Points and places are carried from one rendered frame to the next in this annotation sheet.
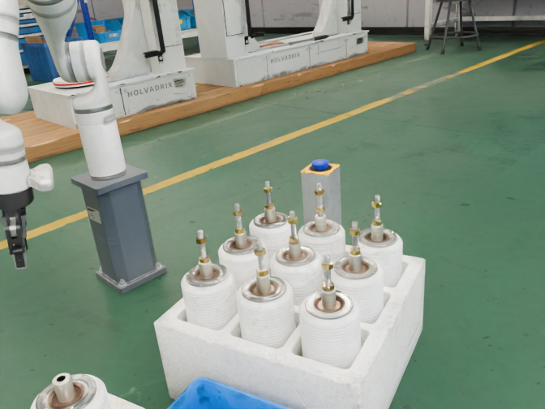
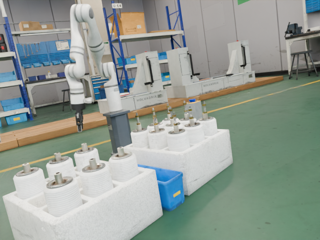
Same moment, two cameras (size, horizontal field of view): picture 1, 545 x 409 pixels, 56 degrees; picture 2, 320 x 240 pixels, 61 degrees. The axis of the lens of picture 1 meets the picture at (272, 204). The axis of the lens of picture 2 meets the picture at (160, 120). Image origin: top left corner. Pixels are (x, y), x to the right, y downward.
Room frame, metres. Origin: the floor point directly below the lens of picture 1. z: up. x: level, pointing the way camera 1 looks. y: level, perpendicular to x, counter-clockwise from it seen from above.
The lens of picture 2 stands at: (-0.48, -0.27, 0.52)
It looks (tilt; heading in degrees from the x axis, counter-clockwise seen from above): 10 degrees down; 13
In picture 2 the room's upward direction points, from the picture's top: 9 degrees counter-clockwise
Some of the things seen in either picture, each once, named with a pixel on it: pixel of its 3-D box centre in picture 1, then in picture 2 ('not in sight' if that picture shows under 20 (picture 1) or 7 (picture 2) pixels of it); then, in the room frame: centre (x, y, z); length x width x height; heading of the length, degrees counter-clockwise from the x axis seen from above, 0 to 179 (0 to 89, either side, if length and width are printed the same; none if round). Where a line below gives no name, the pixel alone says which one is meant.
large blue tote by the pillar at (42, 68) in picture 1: (55, 59); (112, 95); (5.23, 2.00, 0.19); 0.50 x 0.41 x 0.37; 47
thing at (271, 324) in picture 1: (268, 333); (160, 149); (0.72, 0.03, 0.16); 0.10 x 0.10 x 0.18
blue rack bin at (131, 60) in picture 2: not in sight; (128, 60); (5.96, 1.71, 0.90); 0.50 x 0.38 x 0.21; 44
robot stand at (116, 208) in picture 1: (120, 226); (120, 133); (1.25, 0.41, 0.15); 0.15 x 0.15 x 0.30; 43
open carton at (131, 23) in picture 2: not in sight; (128, 25); (6.10, 1.61, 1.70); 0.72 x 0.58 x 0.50; 136
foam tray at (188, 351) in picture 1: (300, 326); (177, 155); (0.82, -0.03, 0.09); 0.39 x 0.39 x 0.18; 59
